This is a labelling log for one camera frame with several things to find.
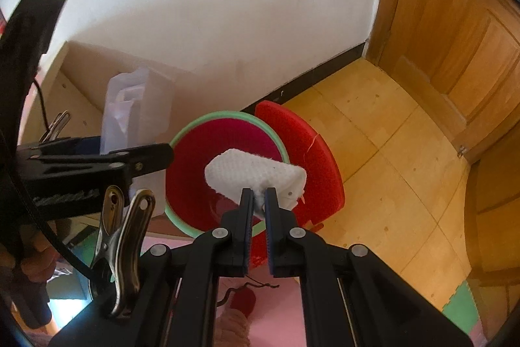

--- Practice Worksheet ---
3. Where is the white plastic bag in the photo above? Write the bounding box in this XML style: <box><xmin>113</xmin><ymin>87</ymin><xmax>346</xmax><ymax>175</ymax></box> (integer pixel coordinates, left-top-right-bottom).
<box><xmin>99</xmin><ymin>66</ymin><xmax>175</xmax><ymax>209</ymax></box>

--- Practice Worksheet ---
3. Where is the red slipper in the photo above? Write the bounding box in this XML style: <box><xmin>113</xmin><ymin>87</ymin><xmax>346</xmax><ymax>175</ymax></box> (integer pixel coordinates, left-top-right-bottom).
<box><xmin>229</xmin><ymin>286</ymin><xmax>258</xmax><ymax>318</ymax></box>

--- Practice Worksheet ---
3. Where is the black cable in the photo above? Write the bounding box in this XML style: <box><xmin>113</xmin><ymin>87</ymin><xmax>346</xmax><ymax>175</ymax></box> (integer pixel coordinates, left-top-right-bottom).
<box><xmin>38</xmin><ymin>217</ymin><xmax>96</xmax><ymax>285</ymax></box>
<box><xmin>32</xmin><ymin>78</ymin><xmax>48</xmax><ymax>130</ymax></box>

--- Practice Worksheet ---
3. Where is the white cloth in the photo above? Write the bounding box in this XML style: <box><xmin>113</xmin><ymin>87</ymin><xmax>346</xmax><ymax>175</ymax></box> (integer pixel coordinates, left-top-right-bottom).
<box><xmin>204</xmin><ymin>147</ymin><xmax>306</xmax><ymax>211</ymax></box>

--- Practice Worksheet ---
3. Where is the thin black floor cord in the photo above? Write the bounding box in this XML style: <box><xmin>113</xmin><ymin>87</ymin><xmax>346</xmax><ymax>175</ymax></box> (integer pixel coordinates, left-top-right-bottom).
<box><xmin>217</xmin><ymin>277</ymin><xmax>281</xmax><ymax>309</ymax></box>

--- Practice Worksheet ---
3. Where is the person's left hand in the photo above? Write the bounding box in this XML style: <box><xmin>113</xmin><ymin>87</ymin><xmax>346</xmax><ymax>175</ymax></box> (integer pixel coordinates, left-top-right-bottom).
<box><xmin>19</xmin><ymin>231</ymin><xmax>55</xmax><ymax>285</ymax></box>

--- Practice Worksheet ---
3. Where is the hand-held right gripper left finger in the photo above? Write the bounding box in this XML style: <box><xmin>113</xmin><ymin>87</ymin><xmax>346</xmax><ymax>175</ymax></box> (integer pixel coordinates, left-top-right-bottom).
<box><xmin>49</xmin><ymin>188</ymin><xmax>255</xmax><ymax>347</ymax></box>

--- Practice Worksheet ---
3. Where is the red plastic stool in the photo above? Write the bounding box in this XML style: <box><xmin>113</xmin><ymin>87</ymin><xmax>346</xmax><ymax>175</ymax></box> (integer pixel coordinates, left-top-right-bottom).
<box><xmin>249</xmin><ymin>100</ymin><xmax>346</xmax><ymax>270</ymax></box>

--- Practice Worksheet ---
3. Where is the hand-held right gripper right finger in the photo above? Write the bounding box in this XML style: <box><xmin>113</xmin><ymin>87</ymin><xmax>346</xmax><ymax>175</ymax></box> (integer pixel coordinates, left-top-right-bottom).
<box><xmin>263</xmin><ymin>188</ymin><xmax>475</xmax><ymax>347</ymax></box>

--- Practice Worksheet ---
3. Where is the metal spring clamp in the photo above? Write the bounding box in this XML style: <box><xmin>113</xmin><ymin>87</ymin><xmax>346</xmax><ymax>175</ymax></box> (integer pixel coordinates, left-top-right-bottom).
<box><xmin>90</xmin><ymin>185</ymin><xmax>156</xmax><ymax>317</ymax></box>
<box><xmin>38</xmin><ymin>111</ymin><xmax>72</xmax><ymax>142</ymax></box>

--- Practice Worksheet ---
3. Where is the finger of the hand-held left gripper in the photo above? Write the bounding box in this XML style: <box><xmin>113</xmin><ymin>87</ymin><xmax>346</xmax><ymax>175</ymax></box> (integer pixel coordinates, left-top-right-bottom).
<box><xmin>103</xmin><ymin>143</ymin><xmax>175</xmax><ymax>186</ymax></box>

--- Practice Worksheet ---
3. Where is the wooden door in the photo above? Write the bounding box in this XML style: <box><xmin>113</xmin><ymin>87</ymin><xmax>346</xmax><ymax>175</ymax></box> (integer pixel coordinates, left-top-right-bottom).
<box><xmin>366</xmin><ymin>0</ymin><xmax>520</xmax><ymax>169</ymax></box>

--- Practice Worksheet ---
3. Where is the red bucket green rim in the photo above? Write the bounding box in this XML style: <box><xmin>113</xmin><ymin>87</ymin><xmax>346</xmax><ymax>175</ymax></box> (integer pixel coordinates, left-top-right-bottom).
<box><xmin>164</xmin><ymin>110</ymin><xmax>291</xmax><ymax>239</ymax></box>

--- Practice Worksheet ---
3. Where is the wooden cabinet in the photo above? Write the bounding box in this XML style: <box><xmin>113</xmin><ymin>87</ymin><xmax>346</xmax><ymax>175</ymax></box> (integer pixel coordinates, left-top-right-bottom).
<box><xmin>459</xmin><ymin>152</ymin><xmax>520</xmax><ymax>291</ymax></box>

